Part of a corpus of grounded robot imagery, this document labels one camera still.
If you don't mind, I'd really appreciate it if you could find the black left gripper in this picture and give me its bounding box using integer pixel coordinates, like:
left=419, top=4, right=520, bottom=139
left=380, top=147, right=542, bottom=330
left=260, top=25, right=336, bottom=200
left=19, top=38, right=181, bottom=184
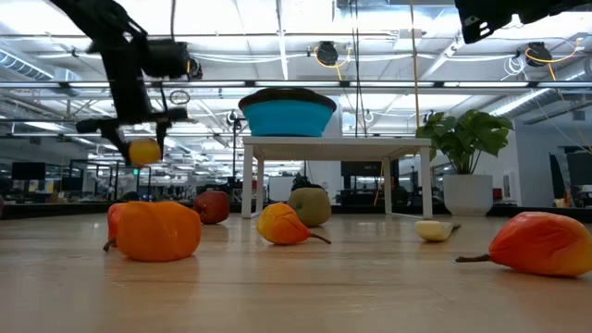
left=76, top=45, right=189, bottom=166

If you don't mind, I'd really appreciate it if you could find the round yellow orange fruit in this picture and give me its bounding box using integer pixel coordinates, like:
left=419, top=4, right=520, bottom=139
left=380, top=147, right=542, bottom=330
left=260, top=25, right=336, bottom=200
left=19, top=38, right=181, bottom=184
left=128, top=137, right=163, bottom=167

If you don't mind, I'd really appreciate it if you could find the red orange pear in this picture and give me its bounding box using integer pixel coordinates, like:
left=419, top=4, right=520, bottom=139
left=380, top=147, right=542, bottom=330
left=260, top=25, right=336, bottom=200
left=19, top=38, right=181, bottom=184
left=102, top=202, right=129, bottom=253
left=455, top=211, right=592, bottom=278

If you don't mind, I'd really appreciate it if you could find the dark red pomegranate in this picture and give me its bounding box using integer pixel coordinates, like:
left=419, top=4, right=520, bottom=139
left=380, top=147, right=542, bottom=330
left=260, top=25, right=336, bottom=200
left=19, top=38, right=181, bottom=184
left=191, top=191, right=231, bottom=226

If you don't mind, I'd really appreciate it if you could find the blue collapsible bowl grey rim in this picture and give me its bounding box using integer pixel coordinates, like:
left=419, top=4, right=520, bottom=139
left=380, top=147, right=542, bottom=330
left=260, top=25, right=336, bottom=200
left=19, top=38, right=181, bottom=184
left=238, top=87, right=338, bottom=138

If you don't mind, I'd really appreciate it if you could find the yellow orange pear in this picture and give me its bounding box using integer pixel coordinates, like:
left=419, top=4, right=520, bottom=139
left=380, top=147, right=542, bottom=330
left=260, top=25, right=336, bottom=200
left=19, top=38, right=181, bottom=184
left=255, top=203, right=333, bottom=246

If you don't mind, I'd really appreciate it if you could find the green apple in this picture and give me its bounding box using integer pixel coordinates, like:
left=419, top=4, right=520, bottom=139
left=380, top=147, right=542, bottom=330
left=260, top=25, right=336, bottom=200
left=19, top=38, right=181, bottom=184
left=287, top=187, right=333, bottom=228

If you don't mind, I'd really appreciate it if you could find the knife with pale yellow handle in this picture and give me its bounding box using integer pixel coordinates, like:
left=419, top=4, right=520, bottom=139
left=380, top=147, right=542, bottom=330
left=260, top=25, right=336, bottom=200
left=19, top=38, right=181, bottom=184
left=413, top=220, right=462, bottom=243

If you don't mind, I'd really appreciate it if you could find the black computer monitor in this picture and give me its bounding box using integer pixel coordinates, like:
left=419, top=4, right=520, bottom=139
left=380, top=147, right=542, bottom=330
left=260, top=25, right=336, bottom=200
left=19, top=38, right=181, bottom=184
left=11, top=161, right=46, bottom=181

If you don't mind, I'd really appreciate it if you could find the green potted plant white pot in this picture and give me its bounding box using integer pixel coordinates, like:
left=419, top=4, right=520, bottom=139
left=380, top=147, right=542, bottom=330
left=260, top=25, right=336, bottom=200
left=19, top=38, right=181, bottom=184
left=414, top=108, right=514, bottom=217

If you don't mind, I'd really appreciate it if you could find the white perforated metal shelf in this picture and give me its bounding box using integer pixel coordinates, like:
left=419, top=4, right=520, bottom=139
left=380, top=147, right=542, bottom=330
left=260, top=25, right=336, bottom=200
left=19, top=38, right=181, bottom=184
left=240, top=135, right=435, bottom=220

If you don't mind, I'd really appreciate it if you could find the black ceiling cable reel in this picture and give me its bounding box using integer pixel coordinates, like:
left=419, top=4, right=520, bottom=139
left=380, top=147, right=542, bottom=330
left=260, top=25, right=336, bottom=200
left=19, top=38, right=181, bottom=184
left=314, top=40, right=352, bottom=80
left=524, top=40, right=585, bottom=66
left=168, top=40, right=204, bottom=80

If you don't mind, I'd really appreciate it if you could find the black aluminium table frame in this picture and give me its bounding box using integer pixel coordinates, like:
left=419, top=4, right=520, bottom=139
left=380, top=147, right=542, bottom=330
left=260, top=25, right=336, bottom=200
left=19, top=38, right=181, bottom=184
left=0, top=202, right=580, bottom=221

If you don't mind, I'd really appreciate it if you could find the black hanging cable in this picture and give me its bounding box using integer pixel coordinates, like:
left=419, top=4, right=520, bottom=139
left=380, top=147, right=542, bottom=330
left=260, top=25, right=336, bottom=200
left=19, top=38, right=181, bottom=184
left=349, top=0, right=369, bottom=139

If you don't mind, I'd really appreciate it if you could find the black wall screen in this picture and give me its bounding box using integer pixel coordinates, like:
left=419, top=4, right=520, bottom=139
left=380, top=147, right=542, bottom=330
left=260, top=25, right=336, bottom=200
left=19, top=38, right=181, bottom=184
left=340, top=160, right=384, bottom=178

